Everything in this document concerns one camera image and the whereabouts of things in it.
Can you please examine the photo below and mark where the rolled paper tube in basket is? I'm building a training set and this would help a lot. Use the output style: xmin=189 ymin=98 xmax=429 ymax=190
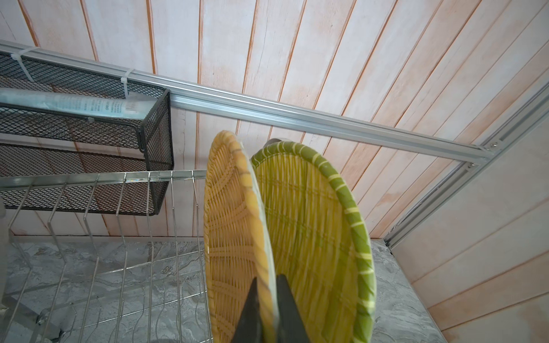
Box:
xmin=1 ymin=88 xmax=157 ymax=120

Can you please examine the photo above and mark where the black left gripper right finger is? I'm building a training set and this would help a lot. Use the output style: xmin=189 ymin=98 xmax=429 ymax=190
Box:
xmin=276 ymin=274 xmax=310 ymax=343

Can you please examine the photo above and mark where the orange woven bamboo plate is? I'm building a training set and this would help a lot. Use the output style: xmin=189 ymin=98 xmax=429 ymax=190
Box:
xmin=204 ymin=131 xmax=280 ymax=342

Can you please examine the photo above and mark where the black mesh wall basket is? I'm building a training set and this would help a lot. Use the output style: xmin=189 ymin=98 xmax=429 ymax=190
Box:
xmin=1 ymin=49 xmax=174 ymax=216

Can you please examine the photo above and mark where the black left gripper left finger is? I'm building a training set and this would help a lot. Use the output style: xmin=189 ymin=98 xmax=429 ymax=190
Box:
xmin=231 ymin=278 xmax=262 ymax=343

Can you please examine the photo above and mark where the stainless steel dish rack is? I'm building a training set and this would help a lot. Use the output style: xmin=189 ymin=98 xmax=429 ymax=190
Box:
xmin=1 ymin=170 xmax=213 ymax=342

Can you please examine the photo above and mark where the yellow green woven plate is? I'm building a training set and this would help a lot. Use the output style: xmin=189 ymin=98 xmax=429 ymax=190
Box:
xmin=251 ymin=141 xmax=377 ymax=342

